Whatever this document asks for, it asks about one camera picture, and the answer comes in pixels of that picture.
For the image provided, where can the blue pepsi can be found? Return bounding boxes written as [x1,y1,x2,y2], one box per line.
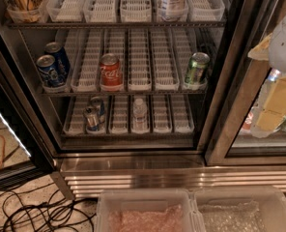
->
[36,54,65,88]
[44,42,71,78]

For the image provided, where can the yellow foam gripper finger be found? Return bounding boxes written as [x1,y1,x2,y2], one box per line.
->
[247,33,286,131]

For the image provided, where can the right clear plastic bin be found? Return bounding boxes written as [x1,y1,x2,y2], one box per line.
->
[195,187,286,232]

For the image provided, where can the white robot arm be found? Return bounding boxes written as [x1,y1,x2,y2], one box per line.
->
[247,15,286,131]

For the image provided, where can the top wire shelf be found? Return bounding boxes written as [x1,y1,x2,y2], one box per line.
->
[5,21,226,29]

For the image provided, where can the red coca-cola can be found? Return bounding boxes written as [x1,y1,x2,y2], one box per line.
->
[100,53,122,86]

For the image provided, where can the stainless fridge base grille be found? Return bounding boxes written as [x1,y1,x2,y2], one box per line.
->
[51,155,286,200]

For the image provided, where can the left clear plastic bin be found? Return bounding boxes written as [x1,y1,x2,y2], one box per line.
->
[95,188,206,232]

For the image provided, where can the white bottle top shelf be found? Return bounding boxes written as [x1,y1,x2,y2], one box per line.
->
[158,0,186,21]

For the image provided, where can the silver can lower shelf rear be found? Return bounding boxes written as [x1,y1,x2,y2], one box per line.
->
[90,97,105,124]

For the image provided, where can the black floor cables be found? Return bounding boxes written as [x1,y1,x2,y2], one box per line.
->
[0,181,97,232]

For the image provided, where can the closed glass fridge door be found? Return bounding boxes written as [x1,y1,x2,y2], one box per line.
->
[198,0,286,166]

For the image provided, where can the silver can shelf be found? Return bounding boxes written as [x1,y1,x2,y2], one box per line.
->
[90,97,105,124]
[83,106,100,131]

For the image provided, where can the clear water bottle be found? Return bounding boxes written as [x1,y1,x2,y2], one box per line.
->
[133,98,147,133]

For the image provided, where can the green soda can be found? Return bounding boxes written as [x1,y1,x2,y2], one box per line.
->
[185,52,210,85]

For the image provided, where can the open fridge door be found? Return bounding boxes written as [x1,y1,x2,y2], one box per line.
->
[0,32,55,195]

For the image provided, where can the silver can lower shelf front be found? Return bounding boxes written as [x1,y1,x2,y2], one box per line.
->
[83,106,100,131]

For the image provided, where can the clear plastic bin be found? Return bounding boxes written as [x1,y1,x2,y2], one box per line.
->
[195,187,286,232]
[95,188,206,232]

